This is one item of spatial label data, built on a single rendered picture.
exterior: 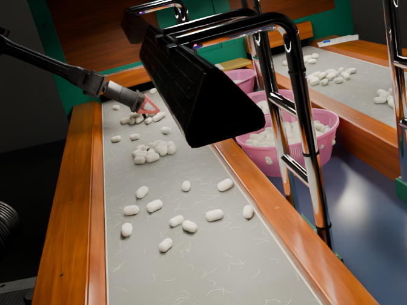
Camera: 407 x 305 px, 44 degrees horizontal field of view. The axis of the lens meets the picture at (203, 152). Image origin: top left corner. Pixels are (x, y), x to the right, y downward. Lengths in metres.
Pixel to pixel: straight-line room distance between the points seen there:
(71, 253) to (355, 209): 0.57
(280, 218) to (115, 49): 1.49
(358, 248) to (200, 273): 0.29
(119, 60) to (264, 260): 1.55
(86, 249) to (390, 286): 0.53
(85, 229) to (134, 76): 1.21
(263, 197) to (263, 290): 0.25
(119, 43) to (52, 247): 1.35
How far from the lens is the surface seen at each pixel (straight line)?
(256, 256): 0.86
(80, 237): 1.04
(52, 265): 0.98
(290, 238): 0.84
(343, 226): 1.03
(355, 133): 1.28
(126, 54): 2.24
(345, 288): 0.72
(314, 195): 0.81
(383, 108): 1.44
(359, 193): 1.14
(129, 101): 1.77
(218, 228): 0.96
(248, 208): 0.97
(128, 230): 1.02
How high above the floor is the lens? 1.21
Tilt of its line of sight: 20 degrees down
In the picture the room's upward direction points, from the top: 14 degrees counter-clockwise
